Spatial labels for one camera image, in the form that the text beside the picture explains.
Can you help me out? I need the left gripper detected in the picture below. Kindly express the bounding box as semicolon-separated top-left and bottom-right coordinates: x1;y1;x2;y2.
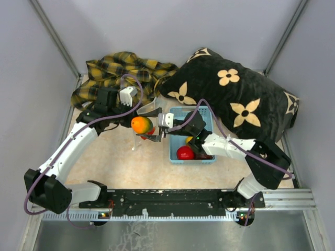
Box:
108;100;143;128

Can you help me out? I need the red wax apple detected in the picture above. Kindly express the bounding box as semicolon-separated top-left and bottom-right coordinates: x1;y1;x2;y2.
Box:
141;127;155;140

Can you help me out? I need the green orange mango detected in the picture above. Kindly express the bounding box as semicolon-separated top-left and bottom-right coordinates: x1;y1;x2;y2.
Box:
131;116;153;134

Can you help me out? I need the clear zip top bag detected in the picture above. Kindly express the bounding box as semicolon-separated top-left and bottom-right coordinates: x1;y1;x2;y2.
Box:
131;97;164;151

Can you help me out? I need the light blue plastic basket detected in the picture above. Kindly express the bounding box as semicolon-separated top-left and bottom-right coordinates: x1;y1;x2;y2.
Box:
169;106;216;165

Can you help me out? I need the orange yellow fruit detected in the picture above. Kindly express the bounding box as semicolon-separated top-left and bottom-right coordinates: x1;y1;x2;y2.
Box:
185;136;193;146

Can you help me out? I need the large dark red fruit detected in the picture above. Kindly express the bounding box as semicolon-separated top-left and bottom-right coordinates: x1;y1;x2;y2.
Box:
194;153;213;160

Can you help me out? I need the black floral pillow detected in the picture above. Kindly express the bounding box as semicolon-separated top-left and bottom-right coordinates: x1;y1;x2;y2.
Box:
154;48;299;142

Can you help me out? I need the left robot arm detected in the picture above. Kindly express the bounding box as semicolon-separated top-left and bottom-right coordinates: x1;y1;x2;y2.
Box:
24;86;138;214

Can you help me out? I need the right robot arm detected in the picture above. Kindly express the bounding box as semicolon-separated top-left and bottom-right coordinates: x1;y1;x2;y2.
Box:
130;107;292;207

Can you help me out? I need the yellow plaid shirt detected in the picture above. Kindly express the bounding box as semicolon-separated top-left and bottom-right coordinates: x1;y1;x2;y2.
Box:
71;51;179;110

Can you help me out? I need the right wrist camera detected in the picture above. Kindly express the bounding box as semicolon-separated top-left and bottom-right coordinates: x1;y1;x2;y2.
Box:
158;112;174;129

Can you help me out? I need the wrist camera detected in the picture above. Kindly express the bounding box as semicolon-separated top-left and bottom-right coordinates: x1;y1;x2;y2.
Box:
119;86;138;107
158;112;174;129

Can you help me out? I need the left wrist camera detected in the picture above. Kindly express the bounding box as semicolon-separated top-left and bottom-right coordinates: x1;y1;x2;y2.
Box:
119;86;138;107

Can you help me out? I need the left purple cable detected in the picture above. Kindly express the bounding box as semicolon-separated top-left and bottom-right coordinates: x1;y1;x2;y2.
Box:
24;74;144;230

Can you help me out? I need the purple cable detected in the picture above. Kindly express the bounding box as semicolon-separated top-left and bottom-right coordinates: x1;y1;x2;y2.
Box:
24;74;144;230
167;98;293;227

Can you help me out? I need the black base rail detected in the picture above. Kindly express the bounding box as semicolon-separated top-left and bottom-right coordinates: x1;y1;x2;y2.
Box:
79;189;265;217

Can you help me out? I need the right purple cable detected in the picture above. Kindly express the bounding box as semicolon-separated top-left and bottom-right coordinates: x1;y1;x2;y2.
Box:
167;98;293;227

